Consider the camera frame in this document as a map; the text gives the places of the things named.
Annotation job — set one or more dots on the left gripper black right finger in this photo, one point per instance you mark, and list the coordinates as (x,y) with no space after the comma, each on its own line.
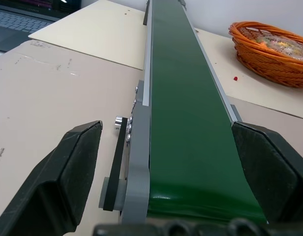
(274,172)

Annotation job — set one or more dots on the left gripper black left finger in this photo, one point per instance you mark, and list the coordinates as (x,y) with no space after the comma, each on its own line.
(50,186)

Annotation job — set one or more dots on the small red bead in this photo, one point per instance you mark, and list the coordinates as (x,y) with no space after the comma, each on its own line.
(235,78)

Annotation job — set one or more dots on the orange wicker basket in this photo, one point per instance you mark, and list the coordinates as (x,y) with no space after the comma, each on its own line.
(264,66)

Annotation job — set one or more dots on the cream table board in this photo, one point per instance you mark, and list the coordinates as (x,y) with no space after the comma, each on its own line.
(222,71)
(97,37)

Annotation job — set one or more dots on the clear bag of colourful sweets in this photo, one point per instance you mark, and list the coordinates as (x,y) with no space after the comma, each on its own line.
(284,46)

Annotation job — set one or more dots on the dark grey laptop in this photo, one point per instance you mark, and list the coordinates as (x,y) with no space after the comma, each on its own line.
(18,24)

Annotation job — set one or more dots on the green conveyor belt grey frame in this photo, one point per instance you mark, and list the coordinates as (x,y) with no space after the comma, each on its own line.
(186,123)

